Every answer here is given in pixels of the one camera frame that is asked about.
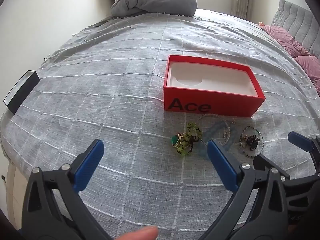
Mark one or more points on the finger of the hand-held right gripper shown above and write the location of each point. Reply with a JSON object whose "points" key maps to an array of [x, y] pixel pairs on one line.
{"points": [[297, 140], [265, 163]]}

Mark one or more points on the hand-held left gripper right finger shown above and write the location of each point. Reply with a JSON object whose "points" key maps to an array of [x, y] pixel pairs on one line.
{"points": [[222, 165]]}

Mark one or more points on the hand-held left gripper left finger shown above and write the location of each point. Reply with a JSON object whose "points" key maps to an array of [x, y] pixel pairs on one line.
{"points": [[90, 162]]}

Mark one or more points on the black hair clip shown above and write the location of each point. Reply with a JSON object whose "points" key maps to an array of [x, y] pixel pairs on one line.
{"points": [[252, 141]]}

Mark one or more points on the red cardboard box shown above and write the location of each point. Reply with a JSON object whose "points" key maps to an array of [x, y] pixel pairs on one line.
{"points": [[225, 110]]}

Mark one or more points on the person's left hand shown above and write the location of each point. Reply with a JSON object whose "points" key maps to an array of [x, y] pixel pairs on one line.
{"points": [[140, 233]]}

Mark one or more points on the grey checked bedspread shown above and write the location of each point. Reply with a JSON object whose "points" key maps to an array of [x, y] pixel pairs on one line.
{"points": [[100, 92]]}

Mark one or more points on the white furniture panel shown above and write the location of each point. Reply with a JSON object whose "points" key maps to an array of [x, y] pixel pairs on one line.
{"points": [[15, 195]]}

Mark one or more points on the black box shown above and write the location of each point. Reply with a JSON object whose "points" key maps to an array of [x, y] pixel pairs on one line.
{"points": [[23, 92]]}

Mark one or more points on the grey padded headboard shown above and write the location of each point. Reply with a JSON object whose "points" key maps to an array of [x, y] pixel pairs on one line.
{"points": [[295, 22]]}

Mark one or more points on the grey bundled duvet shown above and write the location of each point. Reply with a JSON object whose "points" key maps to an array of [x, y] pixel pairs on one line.
{"points": [[155, 0]]}

